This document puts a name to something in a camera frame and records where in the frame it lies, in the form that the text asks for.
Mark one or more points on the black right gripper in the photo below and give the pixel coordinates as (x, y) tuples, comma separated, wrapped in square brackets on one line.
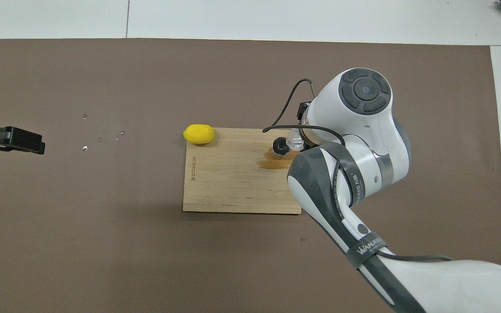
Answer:
[(303, 108)]

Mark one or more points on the clear plastic cup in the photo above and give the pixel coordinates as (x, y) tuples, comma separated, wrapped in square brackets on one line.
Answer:
[(295, 140)]

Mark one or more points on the steel double jigger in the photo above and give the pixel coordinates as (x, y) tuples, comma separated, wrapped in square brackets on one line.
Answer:
[(281, 147)]

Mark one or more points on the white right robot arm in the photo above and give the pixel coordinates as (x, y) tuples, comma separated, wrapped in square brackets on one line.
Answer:
[(363, 126)]

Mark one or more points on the wooden cutting board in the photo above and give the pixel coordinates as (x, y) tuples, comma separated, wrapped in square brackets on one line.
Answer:
[(233, 182)]

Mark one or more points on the yellow lemon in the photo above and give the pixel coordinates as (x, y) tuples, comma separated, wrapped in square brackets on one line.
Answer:
[(198, 134)]

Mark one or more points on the brown table mat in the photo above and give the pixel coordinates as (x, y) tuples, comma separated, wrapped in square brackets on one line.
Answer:
[(146, 78)]

